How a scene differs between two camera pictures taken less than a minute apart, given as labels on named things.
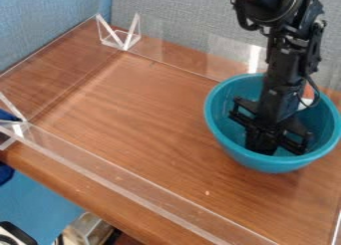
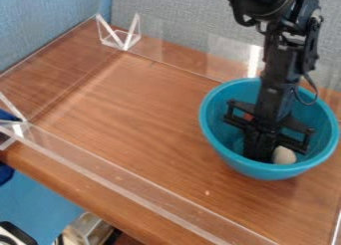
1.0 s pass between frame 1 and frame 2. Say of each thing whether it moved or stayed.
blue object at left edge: stayed
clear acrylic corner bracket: stayed
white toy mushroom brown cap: moved
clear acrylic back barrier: stayed
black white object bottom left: stayed
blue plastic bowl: moved
